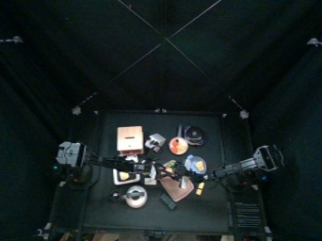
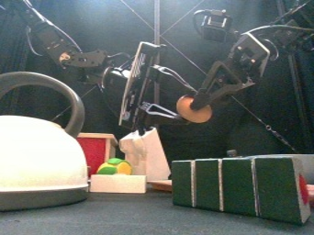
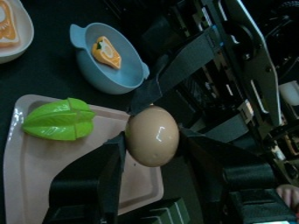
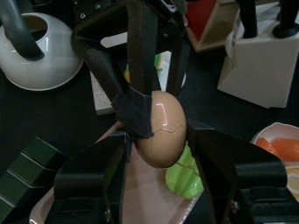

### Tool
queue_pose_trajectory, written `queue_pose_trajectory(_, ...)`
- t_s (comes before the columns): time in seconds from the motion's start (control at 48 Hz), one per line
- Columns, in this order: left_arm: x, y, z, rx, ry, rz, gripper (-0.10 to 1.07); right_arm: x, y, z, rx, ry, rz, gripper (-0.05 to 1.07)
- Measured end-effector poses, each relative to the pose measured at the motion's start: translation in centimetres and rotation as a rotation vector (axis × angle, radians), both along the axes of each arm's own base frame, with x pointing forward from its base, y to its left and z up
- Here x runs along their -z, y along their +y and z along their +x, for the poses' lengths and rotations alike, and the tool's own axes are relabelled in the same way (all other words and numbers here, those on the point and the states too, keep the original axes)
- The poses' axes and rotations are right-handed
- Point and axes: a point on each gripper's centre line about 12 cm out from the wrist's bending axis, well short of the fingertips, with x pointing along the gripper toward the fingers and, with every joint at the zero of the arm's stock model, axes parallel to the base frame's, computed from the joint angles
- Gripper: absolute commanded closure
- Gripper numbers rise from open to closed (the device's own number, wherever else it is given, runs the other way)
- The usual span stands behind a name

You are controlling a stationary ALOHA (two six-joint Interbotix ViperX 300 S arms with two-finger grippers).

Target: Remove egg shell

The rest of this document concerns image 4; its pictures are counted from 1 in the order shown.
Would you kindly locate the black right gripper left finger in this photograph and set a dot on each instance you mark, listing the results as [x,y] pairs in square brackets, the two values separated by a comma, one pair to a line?
[85,180]

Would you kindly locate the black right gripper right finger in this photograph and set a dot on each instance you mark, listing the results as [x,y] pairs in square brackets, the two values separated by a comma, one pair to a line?
[240,180]

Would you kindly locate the finger of the left gripper taped pad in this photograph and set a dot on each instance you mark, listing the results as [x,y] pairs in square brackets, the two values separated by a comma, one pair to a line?
[140,58]

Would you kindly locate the finger of the left gripper slim black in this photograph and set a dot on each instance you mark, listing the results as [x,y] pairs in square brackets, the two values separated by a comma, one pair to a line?
[177,64]

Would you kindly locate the tan egg shell pointed half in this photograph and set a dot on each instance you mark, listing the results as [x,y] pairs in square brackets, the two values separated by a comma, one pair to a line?
[171,112]

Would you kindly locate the brown egg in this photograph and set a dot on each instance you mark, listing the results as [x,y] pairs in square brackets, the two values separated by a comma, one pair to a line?
[161,150]

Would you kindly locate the white plate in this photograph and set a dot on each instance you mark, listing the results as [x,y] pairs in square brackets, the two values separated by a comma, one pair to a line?
[164,71]

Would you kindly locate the green yellow toy food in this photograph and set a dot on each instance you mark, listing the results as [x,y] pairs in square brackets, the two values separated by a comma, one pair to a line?
[157,62]

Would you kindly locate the wooden box with red panel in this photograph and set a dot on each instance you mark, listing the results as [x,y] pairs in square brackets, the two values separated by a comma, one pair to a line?
[212,23]

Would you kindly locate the light green toy vegetable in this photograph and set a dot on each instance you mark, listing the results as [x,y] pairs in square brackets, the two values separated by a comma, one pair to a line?
[187,180]

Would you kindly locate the dark green stepped block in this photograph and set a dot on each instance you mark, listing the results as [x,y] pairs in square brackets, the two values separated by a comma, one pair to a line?
[27,172]

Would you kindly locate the orange toy fruit piece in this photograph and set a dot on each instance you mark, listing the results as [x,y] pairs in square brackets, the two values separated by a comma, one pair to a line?
[284,148]

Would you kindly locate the white speckled board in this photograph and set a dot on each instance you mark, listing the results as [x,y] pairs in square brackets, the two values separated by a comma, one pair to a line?
[100,100]

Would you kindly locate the pink plastic plate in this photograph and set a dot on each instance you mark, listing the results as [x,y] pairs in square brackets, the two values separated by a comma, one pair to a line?
[151,198]

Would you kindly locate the white knife block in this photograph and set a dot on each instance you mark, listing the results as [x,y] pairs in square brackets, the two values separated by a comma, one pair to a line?
[260,67]

